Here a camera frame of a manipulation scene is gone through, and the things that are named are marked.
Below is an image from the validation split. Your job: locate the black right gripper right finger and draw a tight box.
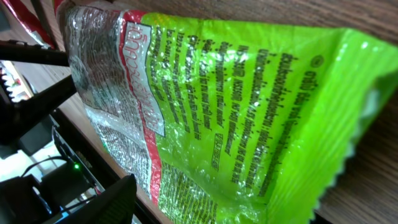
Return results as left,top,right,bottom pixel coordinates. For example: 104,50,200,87
58,174,137,224

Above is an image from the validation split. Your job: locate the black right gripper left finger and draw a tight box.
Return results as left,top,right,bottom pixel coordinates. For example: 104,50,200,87
1,40,69,67

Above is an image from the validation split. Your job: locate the red stick packet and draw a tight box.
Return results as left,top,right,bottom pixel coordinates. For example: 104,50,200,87
2,0,57,49

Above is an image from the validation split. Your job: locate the green snack bag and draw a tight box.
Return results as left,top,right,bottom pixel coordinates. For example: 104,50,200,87
54,1,397,223

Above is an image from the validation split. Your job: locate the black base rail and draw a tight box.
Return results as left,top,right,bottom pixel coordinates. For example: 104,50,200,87
0,108,162,224

